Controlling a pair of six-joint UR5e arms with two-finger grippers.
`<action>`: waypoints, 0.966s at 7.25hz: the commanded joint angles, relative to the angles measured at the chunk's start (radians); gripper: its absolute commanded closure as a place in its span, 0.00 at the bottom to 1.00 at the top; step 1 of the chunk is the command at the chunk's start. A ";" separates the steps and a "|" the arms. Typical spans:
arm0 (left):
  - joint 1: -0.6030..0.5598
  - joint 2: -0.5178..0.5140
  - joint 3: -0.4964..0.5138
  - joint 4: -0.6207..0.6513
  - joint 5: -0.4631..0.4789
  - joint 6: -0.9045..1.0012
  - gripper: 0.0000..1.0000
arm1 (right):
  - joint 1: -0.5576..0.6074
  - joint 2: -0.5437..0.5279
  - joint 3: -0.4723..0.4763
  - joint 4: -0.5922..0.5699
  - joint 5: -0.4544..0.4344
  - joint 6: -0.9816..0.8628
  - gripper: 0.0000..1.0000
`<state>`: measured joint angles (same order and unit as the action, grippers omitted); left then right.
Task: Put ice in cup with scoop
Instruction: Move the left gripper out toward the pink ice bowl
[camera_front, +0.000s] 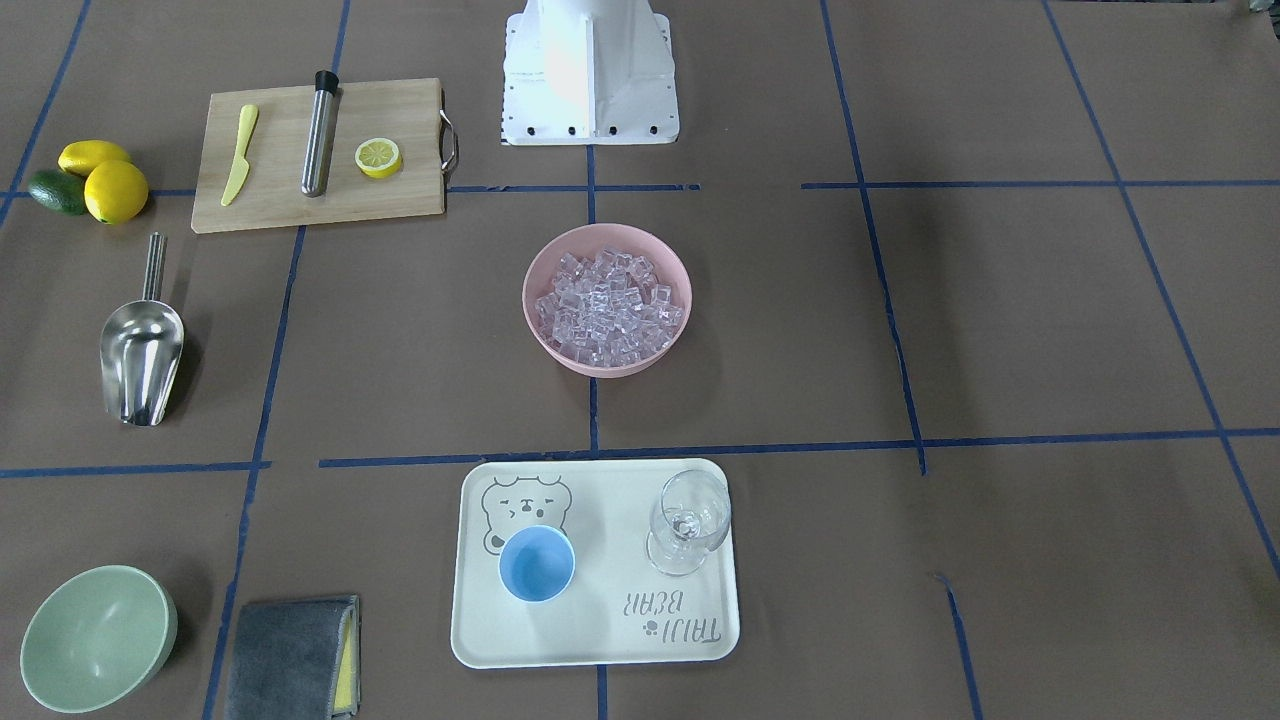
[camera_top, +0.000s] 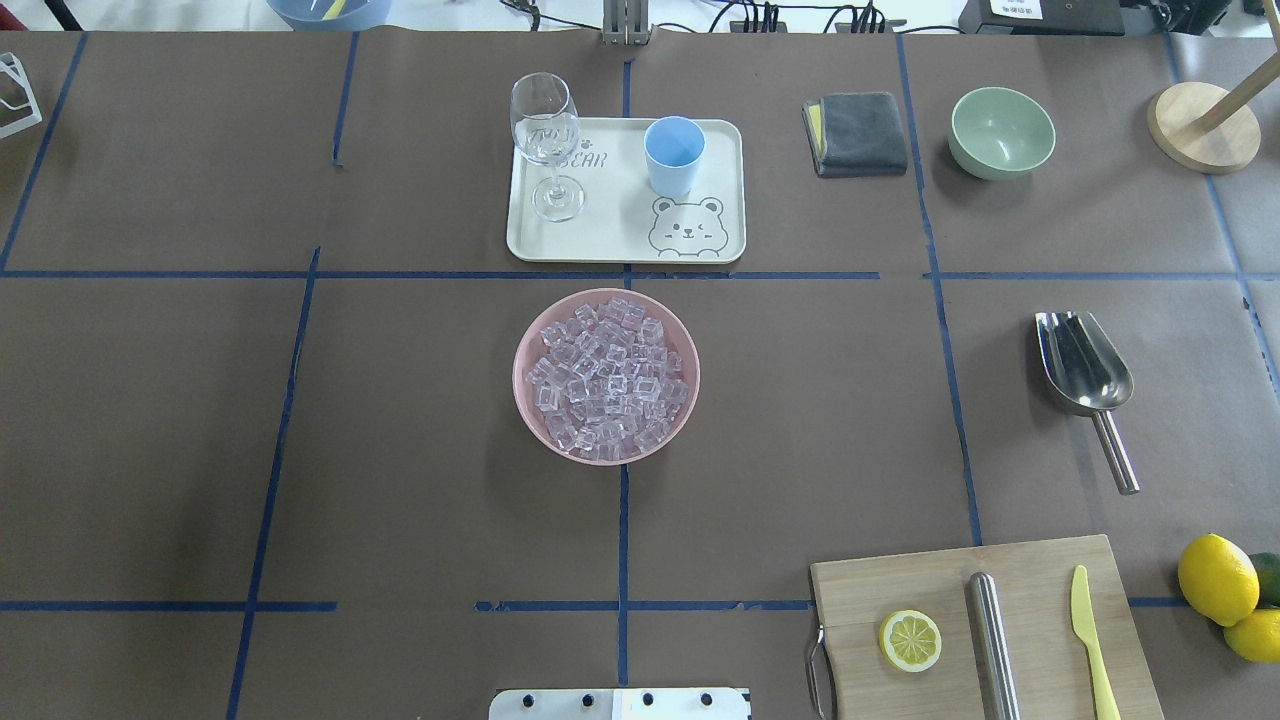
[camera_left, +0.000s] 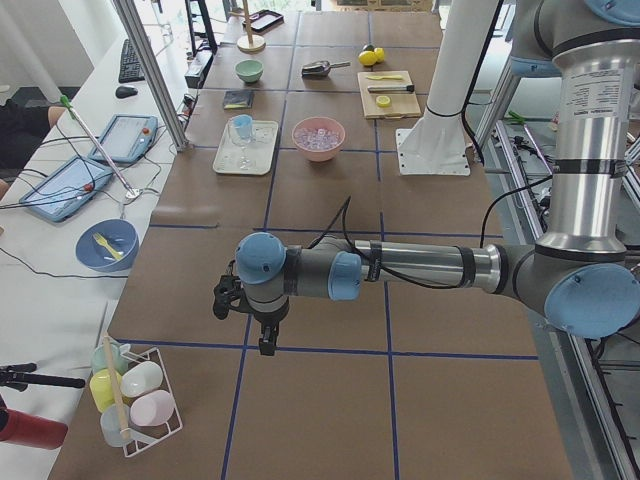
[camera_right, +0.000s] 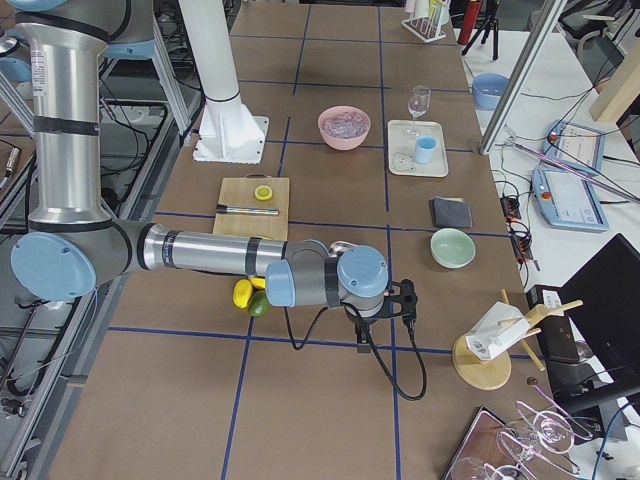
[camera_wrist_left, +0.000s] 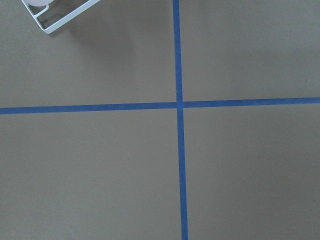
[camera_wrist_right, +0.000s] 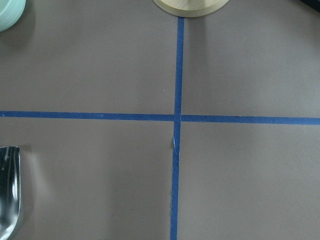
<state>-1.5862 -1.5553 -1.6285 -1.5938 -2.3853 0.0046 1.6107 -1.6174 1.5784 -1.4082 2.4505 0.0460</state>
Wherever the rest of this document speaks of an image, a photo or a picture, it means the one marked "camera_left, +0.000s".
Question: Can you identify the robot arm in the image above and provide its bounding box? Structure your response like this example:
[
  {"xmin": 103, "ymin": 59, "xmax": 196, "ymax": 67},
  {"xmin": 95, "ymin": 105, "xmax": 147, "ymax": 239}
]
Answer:
[{"xmin": 213, "ymin": 1, "xmax": 639, "ymax": 355}]

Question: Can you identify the metal ice scoop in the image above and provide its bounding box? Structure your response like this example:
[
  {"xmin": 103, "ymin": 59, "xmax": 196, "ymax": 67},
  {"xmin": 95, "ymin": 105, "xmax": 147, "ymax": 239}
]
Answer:
[{"xmin": 301, "ymin": 60, "xmax": 351, "ymax": 79}]

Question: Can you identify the pink bowl of ice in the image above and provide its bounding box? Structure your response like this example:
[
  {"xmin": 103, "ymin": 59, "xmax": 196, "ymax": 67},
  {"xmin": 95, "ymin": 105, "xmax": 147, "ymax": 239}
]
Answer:
[{"xmin": 291, "ymin": 117, "xmax": 346, "ymax": 162}]

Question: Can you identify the lemon half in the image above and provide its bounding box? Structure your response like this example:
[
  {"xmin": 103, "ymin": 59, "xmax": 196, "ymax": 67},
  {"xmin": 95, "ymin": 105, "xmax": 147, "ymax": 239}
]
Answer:
[{"xmin": 375, "ymin": 95, "xmax": 392, "ymax": 108}]

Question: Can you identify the black computer mouse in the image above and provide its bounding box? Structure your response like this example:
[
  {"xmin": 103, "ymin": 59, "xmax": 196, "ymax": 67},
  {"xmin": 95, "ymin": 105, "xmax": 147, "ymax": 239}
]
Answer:
[{"xmin": 115, "ymin": 85, "xmax": 138, "ymax": 99}]

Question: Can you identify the blue teach pendant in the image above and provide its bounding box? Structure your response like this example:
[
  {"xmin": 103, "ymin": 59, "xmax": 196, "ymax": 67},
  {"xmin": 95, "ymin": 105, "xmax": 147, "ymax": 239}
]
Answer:
[
  {"xmin": 98, "ymin": 114, "xmax": 159, "ymax": 165},
  {"xmin": 19, "ymin": 156, "xmax": 113, "ymax": 223}
]

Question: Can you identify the green ceramic bowl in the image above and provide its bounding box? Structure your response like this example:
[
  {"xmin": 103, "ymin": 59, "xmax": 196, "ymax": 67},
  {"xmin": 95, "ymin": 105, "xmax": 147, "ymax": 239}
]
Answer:
[{"xmin": 235, "ymin": 59, "xmax": 264, "ymax": 84}]

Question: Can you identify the wooden cutting board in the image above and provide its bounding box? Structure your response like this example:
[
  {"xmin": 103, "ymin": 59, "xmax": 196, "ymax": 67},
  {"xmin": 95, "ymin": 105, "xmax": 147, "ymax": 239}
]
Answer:
[{"xmin": 357, "ymin": 70, "xmax": 422, "ymax": 119}]

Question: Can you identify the cream serving tray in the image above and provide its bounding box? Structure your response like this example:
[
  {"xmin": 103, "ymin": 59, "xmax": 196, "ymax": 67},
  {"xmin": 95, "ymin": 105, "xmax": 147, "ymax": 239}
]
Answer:
[{"xmin": 212, "ymin": 120, "xmax": 279, "ymax": 176}]

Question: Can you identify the aluminium frame post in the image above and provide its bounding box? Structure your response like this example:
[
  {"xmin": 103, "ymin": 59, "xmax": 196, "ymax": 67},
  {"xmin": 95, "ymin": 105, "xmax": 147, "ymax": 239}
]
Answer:
[{"xmin": 114, "ymin": 0, "xmax": 189, "ymax": 152}]

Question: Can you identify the yellow plastic knife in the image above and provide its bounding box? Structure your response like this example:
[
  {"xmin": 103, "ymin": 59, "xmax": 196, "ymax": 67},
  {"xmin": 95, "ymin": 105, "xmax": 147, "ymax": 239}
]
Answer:
[{"xmin": 366, "ymin": 75, "xmax": 404, "ymax": 81}]

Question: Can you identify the clear wine glass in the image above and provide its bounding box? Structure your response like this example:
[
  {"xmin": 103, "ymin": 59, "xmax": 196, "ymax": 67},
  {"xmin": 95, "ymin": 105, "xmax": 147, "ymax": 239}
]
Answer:
[{"xmin": 228, "ymin": 120, "xmax": 253, "ymax": 170}]

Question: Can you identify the white wire cup rack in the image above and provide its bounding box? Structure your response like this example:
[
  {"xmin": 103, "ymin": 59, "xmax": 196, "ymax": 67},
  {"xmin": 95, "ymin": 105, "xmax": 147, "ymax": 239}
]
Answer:
[{"xmin": 89, "ymin": 336, "xmax": 183, "ymax": 458}]

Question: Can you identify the blue bowl with fork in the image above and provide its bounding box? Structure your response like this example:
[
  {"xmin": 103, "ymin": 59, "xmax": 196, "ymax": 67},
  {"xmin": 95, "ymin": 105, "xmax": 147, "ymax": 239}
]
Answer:
[{"xmin": 75, "ymin": 219, "xmax": 139, "ymax": 273}]

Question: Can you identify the black tripod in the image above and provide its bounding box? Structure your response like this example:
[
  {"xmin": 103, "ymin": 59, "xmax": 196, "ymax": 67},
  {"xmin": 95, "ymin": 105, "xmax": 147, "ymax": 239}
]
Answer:
[{"xmin": 1, "ymin": 363, "xmax": 86, "ymax": 392}]

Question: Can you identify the grey folded cloth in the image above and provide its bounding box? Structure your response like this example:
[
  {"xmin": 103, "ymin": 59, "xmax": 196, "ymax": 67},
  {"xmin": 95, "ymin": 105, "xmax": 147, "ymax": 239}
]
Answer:
[{"xmin": 223, "ymin": 90, "xmax": 254, "ymax": 110}]

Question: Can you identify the wooden stand with base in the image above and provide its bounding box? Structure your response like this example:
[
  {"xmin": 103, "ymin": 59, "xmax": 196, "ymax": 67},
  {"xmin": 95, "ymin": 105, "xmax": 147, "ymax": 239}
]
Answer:
[{"xmin": 236, "ymin": 0, "xmax": 266, "ymax": 54}]

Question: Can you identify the red bottle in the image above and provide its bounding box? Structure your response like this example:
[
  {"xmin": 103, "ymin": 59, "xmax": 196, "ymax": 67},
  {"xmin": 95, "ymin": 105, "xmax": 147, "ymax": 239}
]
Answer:
[{"xmin": 1, "ymin": 409, "xmax": 68, "ymax": 450}]

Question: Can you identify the black keyboard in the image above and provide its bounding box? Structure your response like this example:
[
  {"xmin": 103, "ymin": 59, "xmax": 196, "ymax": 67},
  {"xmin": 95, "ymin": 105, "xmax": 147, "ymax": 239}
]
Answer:
[{"xmin": 118, "ymin": 39, "xmax": 145, "ymax": 84}]

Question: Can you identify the metal cylinder tool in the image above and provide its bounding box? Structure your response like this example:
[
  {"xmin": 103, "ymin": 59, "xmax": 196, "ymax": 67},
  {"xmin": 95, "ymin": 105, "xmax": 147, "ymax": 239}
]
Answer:
[{"xmin": 367, "ymin": 84, "xmax": 415, "ymax": 94}]

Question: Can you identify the far blue teach pendant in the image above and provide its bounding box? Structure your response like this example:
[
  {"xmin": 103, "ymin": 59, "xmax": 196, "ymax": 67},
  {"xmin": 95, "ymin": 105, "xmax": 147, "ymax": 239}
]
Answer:
[{"xmin": 98, "ymin": 114, "xmax": 159, "ymax": 165}]

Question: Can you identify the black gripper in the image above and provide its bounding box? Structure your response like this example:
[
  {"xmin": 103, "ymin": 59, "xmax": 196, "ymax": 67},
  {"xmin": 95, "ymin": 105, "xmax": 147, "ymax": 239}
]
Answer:
[{"xmin": 248, "ymin": 299, "xmax": 290, "ymax": 356}]

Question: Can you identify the blue plastic cup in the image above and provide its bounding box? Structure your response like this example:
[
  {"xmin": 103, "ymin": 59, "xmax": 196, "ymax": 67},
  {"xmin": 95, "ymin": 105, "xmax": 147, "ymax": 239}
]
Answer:
[{"xmin": 231, "ymin": 114, "xmax": 253, "ymax": 145}]

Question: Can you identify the near blue teach pendant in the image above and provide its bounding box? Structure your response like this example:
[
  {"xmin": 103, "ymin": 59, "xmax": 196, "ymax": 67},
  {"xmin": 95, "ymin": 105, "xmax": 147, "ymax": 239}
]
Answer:
[{"xmin": 19, "ymin": 156, "xmax": 113, "ymax": 223}]

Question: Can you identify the yellow lemon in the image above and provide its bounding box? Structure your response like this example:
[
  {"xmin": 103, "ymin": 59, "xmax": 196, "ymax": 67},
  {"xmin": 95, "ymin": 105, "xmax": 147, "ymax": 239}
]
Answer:
[
  {"xmin": 358, "ymin": 50, "xmax": 378, "ymax": 67},
  {"xmin": 373, "ymin": 47, "xmax": 386, "ymax": 63}
]

